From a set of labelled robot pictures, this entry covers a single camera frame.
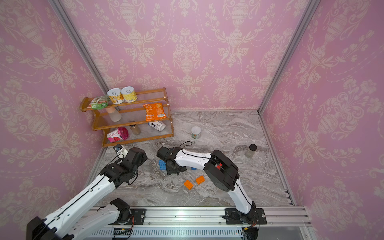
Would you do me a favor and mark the orange chips bag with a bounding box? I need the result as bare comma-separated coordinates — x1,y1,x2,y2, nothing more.
143,103,167,122

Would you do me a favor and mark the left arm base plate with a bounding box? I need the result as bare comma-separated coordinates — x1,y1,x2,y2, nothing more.
117,209,146,226

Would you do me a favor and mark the wooden three-tier shelf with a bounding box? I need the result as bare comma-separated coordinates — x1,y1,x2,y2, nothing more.
92,88,175,148

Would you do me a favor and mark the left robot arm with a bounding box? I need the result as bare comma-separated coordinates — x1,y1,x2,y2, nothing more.
26,145,148,240

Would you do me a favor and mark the green snack packet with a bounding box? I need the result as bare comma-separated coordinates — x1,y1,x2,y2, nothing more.
87,96,110,110

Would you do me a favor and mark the translucent plastic cup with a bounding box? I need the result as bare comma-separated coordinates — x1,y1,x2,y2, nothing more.
105,107,122,122

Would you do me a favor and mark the light blue large lego brick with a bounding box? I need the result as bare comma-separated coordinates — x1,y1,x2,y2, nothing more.
159,160,166,171

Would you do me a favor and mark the small green white-lid cup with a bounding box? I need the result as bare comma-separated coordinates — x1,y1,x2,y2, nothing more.
191,126,202,139

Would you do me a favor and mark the black-lid grey jar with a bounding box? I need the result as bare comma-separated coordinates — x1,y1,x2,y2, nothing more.
245,144,258,159

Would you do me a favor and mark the orange lego brick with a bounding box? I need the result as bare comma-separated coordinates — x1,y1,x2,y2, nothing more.
184,180,194,191
196,176,206,185

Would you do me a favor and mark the orange-label white can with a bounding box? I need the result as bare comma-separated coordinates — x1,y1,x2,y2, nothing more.
107,88,125,105

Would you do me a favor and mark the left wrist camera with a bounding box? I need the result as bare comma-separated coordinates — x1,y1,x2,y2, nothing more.
113,144,128,159

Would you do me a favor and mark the aluminium mounting rail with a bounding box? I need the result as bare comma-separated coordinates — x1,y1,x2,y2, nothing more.
84,207,316,240

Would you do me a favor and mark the orange lego brick front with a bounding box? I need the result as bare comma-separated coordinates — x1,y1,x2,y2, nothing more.
184,180,194,191

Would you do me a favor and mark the yellow-label white can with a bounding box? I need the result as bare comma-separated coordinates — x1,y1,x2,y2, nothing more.
121,86,138,103

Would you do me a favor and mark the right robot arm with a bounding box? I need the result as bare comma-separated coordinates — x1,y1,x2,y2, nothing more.
157,147,260,226

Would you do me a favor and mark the white blueberry yogurt bottle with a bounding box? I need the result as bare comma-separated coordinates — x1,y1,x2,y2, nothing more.
148,121,166,132

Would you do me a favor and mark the pink strawberry drink cup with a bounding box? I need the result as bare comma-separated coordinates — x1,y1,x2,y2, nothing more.
107,127,129,143

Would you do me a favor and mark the brown spice jar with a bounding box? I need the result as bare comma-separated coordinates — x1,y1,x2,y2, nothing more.
129,125,141,135

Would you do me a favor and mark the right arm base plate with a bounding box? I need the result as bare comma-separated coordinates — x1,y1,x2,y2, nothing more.
222,208,267,226

